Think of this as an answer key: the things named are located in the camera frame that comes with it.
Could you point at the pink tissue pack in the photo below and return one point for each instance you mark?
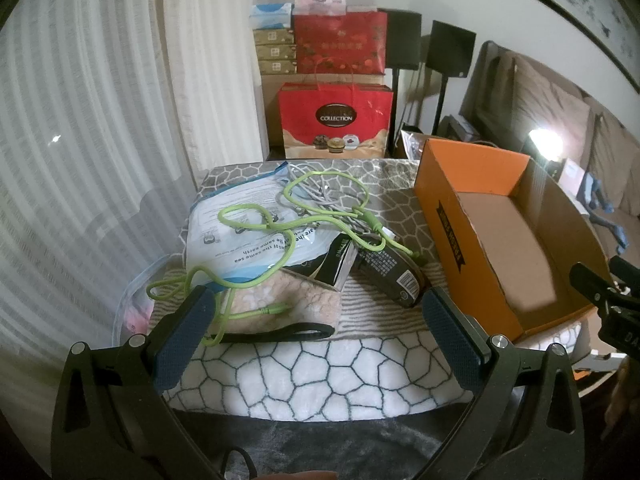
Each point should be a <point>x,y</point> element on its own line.
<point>320,2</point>

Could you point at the clear plastic bag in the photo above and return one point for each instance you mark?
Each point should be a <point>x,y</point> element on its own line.
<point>415,142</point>

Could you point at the brown sofa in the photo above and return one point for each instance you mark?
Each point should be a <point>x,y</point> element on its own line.
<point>550,100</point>

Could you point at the red and black packet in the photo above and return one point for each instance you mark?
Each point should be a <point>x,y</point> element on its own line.
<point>395,275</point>

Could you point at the red gift bag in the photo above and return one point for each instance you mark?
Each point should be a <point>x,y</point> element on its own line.
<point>335,120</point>

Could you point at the black speaker stand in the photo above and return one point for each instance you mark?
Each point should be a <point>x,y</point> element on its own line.
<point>440,105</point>
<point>396,105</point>

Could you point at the orange cardboard box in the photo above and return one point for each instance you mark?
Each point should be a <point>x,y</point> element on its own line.
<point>450,195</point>

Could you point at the white sheer curtain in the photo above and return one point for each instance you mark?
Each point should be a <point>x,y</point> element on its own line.
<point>85,135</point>

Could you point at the small black white box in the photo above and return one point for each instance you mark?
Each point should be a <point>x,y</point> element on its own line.
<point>332,262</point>

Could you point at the beige fluffy cloth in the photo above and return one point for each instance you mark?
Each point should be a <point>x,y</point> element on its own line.
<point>285,300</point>

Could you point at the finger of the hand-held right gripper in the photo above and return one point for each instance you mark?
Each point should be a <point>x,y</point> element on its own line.
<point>626,266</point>
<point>590,282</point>

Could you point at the red gift box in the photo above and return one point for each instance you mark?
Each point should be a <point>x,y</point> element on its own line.
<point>340,42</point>

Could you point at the white thick curtain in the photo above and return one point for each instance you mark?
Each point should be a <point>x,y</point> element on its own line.
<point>210,60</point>

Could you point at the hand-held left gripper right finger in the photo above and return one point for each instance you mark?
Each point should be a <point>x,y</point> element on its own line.
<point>450,340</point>

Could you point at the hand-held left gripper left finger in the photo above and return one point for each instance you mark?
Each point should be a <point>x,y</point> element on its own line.
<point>185,330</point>

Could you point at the blue tissue pack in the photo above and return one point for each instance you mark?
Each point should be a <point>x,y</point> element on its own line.
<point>270,15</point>

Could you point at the pink white box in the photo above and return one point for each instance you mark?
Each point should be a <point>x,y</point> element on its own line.
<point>570,172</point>

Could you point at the lit lantern lamp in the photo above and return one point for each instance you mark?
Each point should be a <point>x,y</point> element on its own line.
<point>545,142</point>

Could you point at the white printed plastic bag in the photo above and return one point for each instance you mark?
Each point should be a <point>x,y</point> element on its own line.
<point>235,240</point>

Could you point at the grey plush blanket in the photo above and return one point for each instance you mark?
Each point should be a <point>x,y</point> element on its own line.
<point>310,440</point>

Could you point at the clear plastic container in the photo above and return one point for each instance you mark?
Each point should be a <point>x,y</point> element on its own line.
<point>132,310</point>

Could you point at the gold flat box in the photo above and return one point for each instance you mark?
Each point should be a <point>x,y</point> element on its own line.
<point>277,66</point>
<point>274,36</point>
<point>276,52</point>

